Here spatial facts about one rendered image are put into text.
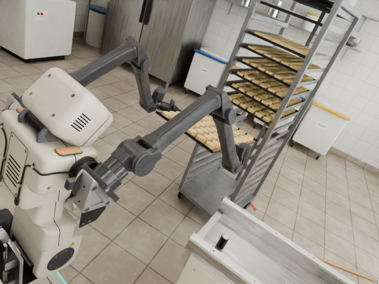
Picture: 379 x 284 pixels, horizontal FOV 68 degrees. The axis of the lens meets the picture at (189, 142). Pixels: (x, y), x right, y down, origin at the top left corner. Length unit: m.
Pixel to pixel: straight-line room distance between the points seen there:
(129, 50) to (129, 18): 3.69
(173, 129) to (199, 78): 3.79
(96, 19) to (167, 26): 1.71
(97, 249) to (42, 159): 1.34
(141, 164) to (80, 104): 0.23
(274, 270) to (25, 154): 0.96
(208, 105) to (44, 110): 0.49
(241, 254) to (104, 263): 1.07
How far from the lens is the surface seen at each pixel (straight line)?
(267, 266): 1.23
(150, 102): 1.56
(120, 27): 5.01
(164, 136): 0.85
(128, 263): 2.05
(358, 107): 5.03
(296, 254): 1.31
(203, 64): 4.58
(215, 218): 1.27
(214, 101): 0.96
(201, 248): 1.07
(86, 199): 0.80
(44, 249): 1.12
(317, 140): 4.47
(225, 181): 2.77
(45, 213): 1.04
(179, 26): 4.44
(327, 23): 1.75
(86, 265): 2.01
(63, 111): 0.80
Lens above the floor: 1.67
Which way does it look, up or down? 29 degrees down
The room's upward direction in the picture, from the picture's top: 21 degrees clockwise
